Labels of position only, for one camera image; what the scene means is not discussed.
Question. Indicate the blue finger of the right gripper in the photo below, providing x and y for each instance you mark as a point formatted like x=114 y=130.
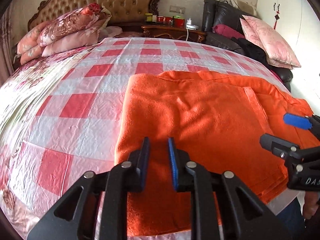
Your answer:
x=279 y=147
x=303 y=122

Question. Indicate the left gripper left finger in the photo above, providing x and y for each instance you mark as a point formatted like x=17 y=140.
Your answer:
x=139 y=166

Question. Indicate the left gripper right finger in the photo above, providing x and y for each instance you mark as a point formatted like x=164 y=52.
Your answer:
x=182 y=181

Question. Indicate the orange pants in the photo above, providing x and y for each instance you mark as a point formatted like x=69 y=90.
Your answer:
x=218 y=119

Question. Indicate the person right hand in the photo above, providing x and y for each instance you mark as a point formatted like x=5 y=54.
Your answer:
x=310 y=204

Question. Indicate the person leg blue jeans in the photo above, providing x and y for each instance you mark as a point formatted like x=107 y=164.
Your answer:
x=293 y=219

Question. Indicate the pink checkered plastic sheet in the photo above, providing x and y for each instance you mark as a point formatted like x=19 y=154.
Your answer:
x=77 y=126

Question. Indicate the black garment on chair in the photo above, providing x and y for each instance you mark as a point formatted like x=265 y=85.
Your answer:
x=252 y=51

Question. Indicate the large pink floral pillow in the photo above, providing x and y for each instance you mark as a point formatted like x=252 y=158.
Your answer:
x=278 y=51

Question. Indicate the magenta cushion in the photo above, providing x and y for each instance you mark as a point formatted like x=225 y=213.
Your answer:
x=227 y=31

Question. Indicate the floral pink bedsheet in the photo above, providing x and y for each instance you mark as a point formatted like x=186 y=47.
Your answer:
x=22 y=96

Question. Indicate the beige massager on chair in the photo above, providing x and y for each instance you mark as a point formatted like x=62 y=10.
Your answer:
x=243 y=6

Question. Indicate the dark wooden nightstand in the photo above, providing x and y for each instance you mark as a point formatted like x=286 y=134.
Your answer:
x=168 y=32

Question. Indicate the black leather armchair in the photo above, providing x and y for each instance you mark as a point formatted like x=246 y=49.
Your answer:
x=220 y=12

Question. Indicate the red cup on nightstand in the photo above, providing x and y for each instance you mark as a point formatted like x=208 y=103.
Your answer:
x=179 y=23

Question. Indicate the folded floral quilt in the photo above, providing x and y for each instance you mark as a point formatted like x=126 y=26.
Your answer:
x=75 y=29

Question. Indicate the wall power outlet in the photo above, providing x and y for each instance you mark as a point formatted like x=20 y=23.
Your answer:
x=177 y=9

